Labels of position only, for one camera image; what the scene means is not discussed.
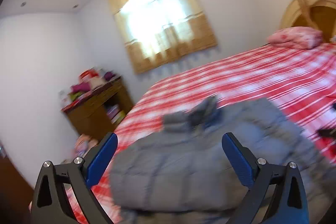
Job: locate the red and white bag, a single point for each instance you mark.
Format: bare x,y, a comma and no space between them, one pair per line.
89,76

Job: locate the red plaid bed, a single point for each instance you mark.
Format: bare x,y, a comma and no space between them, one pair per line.
249,74

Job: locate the colourful toys pile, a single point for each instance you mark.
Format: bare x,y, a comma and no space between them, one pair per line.
85,146

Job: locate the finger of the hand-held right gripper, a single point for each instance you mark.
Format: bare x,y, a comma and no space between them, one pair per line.
328,133

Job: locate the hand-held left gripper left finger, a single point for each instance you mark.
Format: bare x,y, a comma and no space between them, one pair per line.
102,158

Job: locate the books in desk shelf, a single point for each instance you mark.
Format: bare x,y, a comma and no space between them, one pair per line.
115,113

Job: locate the magenta folded cloth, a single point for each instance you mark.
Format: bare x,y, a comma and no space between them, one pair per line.
80,88

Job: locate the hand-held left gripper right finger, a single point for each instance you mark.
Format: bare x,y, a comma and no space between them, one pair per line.
237,158

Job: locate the beige patterned window curtain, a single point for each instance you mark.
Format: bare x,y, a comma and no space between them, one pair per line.
199,32

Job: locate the wooden arched headboard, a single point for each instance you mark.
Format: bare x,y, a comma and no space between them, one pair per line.
323,16

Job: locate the grey puffer jacket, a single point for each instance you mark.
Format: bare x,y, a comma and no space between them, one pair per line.
183,161

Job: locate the pink floral pillow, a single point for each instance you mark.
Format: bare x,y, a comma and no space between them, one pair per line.
294,37

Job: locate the brown wooden desk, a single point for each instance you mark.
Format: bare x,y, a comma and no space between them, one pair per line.
89,113

